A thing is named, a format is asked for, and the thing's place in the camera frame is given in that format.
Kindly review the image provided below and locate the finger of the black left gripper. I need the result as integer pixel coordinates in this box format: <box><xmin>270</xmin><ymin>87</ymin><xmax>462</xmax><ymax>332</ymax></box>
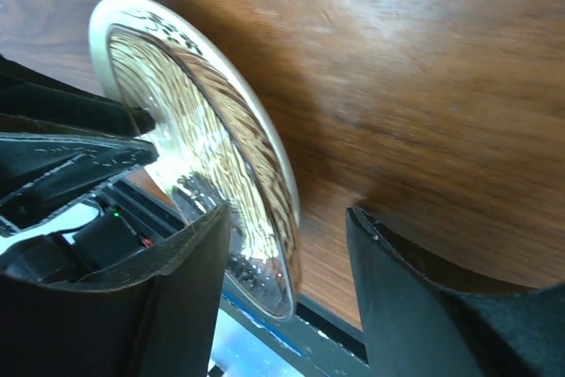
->
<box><xmin>1</xmin><ymin>132</ymin><xmax>158</xmax><ymax>218</ymax></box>
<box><xmin>1</xmin><ymin>57</ymin><xmax>155</xmax><ymax>138</ymax></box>

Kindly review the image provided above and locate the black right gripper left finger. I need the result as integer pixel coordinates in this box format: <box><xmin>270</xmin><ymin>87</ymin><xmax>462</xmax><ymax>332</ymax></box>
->
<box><xmin>1</xmin><ymin>206</ymin><xmax>230</xmax><ymax>376</ymax></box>

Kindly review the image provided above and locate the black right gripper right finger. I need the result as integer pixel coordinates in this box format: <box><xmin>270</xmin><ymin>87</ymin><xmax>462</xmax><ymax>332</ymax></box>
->
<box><xmin>345</xmin><ymin>207</ymin><xmax>564</xmax><ymax>376</ymax></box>

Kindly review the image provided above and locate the white crackle floral plate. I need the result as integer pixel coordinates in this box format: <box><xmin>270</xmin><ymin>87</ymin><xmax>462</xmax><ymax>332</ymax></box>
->
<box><xmin>87</xmin><ymin>0</ymin><xmax>303</xmax><ymax>298</ymax></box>

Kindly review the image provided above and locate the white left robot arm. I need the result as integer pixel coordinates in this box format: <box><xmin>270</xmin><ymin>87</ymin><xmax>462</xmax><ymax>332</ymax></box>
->
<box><xmin>1</xmin><ymin>59</ymin><xmax>157</xmax><ymax>283</ymax></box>

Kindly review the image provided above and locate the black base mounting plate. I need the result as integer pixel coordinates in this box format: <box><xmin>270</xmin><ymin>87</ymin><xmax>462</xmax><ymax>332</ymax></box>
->
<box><xmin>208</xmin><ymin>280</ymin><xmax>370</xmax><ymax>376</ymax></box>

